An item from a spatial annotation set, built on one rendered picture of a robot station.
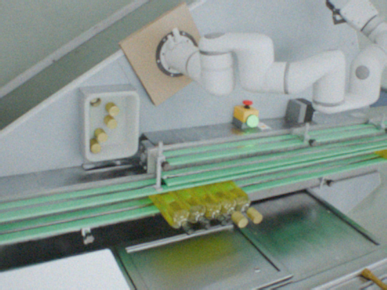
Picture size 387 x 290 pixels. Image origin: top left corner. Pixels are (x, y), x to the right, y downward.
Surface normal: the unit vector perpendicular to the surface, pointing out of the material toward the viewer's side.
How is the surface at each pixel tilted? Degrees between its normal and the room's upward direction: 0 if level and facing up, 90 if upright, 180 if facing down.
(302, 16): 0
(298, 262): 90
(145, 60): 1
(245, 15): 0
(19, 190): 90
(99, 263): 90
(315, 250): 91
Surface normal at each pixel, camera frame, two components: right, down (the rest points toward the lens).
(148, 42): 0.47, 0.41
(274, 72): -0.37, -0.17
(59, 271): 0.09, -0.90
